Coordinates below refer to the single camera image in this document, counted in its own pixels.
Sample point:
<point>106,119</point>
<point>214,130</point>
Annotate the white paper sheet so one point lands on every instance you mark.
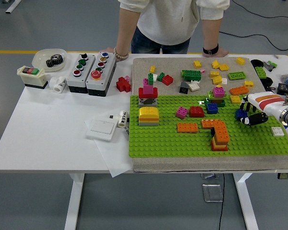
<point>115,155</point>

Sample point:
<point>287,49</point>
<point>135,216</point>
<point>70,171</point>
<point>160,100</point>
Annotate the small tall green brick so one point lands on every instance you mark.
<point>150,78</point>

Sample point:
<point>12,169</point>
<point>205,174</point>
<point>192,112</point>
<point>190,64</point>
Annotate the magenta brick with yellow cap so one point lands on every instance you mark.
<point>219,92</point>

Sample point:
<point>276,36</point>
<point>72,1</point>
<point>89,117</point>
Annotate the white plastic dish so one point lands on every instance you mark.
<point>40,57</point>

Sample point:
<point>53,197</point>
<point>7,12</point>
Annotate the black slope brick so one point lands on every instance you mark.
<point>183,88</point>

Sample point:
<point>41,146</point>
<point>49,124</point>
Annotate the white wall switch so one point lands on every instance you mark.
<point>100,129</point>

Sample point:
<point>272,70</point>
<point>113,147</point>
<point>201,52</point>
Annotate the red wide brick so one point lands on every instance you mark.
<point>141,92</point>

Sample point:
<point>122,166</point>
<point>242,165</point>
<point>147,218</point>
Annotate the dark green frame brick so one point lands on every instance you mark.
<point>222,103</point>

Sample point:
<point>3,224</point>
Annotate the small white brick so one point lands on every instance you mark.
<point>155,77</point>
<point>224,81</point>

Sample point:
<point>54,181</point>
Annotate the cream rocker switch box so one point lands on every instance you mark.
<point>32,79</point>

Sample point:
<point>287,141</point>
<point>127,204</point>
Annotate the red flat brick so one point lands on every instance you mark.
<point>219,148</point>

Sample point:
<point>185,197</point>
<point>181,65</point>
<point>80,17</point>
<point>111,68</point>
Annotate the small yellow brick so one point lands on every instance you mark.
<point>152,69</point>

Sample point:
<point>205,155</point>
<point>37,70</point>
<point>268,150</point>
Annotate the green long brick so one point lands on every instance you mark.
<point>192,75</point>

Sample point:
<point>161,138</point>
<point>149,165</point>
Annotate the person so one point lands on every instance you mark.
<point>168,21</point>

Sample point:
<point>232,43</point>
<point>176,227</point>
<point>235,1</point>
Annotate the metal bracket under table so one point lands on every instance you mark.
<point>210,176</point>

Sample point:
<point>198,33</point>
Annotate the yellow thin brick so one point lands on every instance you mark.
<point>215,143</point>

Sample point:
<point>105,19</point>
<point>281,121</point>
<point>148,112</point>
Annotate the person's left hand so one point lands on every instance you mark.
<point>218,53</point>

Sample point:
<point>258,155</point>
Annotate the grey emergency-stop button box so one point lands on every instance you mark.
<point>105,76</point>

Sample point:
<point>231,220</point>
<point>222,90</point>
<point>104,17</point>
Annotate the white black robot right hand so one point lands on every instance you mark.
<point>266,101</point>

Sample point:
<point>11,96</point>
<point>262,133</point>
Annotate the dark metal gears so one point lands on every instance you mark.
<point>54,61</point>

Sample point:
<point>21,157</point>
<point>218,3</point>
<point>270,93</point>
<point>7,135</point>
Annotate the grey brick with dark slope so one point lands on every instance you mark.
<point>147,103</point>

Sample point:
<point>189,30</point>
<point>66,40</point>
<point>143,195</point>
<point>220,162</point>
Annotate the grey green small tool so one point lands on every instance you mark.
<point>270,64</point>

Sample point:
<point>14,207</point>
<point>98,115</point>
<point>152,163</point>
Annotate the pink tall brick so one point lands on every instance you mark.
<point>147,88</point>

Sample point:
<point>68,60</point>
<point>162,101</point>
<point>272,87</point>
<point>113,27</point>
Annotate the blue square brick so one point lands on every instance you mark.
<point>212,108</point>
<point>241,113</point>

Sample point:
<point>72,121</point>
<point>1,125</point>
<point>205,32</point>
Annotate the white table leg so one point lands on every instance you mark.
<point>246,203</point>
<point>74,203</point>

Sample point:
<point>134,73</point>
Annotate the person's left forearm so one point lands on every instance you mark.
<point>210,33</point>

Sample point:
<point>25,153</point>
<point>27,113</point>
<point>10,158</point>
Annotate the black wristwatch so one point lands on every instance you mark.
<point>210,50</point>

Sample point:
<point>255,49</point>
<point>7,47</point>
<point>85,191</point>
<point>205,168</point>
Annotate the green flat plate brick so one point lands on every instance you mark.
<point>237,75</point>

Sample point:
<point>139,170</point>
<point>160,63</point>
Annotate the yellow dome brick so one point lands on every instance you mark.
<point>148,112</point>

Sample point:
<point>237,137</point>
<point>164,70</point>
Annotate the white pipe fitting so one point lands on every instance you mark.
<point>58,85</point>

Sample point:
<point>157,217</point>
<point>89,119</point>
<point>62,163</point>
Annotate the orange long brick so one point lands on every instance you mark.
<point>221,133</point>
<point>206,124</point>
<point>238,90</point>
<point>187,127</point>

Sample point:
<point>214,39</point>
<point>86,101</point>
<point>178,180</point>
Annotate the white flat plate brick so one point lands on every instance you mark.
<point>277,131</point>

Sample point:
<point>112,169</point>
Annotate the person's right forearm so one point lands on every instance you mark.
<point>126,36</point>

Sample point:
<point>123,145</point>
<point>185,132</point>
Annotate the metal floor socket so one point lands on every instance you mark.
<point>212,192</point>

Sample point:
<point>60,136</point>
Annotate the orange thin plate brick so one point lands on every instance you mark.
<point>148,119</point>

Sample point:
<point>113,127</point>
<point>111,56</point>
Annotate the grey furniture foot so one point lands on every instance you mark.
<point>13,6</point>

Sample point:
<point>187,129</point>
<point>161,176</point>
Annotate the person's right hand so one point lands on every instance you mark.
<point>122,59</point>

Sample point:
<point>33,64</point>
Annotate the green thin plate brick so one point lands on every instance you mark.
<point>226,97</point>

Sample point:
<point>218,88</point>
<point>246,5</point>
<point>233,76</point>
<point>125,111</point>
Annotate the red square brick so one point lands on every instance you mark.
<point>196,111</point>
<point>167,79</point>

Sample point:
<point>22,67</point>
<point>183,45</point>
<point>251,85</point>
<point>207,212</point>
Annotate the magenta square brick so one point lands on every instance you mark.
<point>181,112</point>

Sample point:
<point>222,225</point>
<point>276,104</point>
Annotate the white labelled roll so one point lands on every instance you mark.
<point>122,119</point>

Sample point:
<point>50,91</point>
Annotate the red cross brick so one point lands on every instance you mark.
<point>122,84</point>

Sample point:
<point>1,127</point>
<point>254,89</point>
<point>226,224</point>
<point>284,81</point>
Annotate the grey four-button box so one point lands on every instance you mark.
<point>73,81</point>

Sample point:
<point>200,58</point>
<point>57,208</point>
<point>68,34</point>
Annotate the grey-brown foam mat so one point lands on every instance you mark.
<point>172,69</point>

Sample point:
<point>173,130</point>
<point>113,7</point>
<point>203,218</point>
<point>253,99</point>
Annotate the black box device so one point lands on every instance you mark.
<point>285,88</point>

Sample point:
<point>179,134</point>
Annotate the green studded baseplate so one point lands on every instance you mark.
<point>163,143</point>

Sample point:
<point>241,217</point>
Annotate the white square brick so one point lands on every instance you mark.
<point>194,86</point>

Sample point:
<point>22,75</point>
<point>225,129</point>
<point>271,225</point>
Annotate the yellow flat plate brick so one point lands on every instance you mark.
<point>235,99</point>

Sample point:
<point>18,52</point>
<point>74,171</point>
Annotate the dark control panel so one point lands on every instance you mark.
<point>286,176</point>

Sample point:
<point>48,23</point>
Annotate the printed label strip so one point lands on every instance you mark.
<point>127,131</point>

